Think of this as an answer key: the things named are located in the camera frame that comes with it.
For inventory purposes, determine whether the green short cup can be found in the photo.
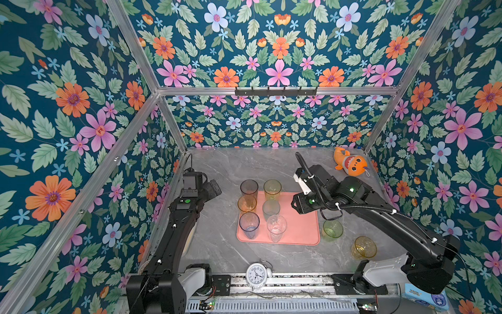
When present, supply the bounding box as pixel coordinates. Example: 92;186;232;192
321;220;344;242

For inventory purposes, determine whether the green tall transparent cup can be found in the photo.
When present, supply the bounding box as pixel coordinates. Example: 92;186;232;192
264;179;282;201

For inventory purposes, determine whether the yellow transparent cup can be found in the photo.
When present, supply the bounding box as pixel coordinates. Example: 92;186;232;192
237;195;257;213

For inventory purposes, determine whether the grey transparent cup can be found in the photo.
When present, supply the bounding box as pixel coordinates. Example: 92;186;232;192
240;179;259;199

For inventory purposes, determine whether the teal frosted cup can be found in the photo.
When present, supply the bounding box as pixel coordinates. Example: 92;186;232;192
262;200;281;220

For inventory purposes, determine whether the clear transparent cup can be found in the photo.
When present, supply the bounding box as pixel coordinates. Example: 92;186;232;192
267;215;288;243

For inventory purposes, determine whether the blue transparent cup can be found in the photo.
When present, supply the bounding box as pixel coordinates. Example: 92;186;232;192
239;212;260;239

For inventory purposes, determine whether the yellow short cup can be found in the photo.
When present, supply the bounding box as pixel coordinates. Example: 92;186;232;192
351;236;378;260

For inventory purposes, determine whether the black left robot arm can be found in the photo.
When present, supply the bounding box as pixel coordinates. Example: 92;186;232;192
126;167;222;313

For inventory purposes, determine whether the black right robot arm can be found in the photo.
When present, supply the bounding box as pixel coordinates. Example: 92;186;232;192
291;153;460;294

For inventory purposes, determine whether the pink plastic tray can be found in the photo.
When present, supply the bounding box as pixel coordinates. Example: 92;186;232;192
237;191;320;246

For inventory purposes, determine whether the orange plush fish toy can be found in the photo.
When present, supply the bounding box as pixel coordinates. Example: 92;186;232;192
333;147;370;177

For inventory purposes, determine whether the white alarm clock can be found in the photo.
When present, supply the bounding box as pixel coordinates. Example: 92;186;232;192
245;260;273;290

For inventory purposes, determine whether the blue tissue pack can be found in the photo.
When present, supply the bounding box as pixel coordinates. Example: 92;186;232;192
401;283;450;312

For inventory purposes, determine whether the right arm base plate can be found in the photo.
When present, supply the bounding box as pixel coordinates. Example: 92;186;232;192
330;273;388;296

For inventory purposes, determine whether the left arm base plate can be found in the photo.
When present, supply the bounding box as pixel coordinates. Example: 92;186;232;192
196;274;231;298

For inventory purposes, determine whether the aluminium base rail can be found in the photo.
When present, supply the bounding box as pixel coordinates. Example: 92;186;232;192
184;271;401;303

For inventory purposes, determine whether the black hook rail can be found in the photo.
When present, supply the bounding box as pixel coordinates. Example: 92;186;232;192
234;86;318;98

